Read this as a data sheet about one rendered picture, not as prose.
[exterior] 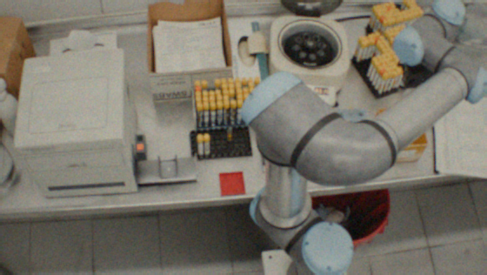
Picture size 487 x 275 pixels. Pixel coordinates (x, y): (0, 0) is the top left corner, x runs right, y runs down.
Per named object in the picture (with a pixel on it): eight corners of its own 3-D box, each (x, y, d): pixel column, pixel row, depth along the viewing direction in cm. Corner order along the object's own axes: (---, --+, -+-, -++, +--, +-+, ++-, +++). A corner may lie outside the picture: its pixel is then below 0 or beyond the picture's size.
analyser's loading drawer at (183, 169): (125, 186, 150) (123, 178, 146) (124, 165, 153) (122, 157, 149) (199, 181, 152) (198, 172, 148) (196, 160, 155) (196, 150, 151)
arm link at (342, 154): (356, 188, 78) (503, 65, 102) (303, 138, 82) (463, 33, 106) (336, 229, 87) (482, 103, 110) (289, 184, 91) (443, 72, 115)
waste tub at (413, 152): (378, 165, 159) (387, 148, 150) (369, 126, 166) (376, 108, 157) (419, 161, 160) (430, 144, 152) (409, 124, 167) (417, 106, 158)
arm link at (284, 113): (287, 263, 129) (296, 148, 83) (246, 221, 136) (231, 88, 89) (323, 231, 133) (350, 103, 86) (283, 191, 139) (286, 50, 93)
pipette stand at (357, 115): (329, 143, 162) (335, 124, 154) (326, 123, 166) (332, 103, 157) (361, 143, 163) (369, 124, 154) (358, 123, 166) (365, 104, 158)
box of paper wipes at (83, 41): (53, 79, 170) (44, 55, 159) (54, 52, 176) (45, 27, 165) (119, 68, 173) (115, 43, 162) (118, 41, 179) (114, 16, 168)
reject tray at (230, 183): (221, 196, 152) (221, 195, 151) (218, 174, 156) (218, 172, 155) (245, 194, 153) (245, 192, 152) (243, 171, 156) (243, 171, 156)
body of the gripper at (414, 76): (395, 66, 136) (408, 36, 125) (425, 65, 136) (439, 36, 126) (403, 90, 132) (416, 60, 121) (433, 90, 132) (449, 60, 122)
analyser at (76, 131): (44, 198, 149) (11, 146, 123) (49, 117, 163) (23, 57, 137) (149, 191, 152) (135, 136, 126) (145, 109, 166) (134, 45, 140)
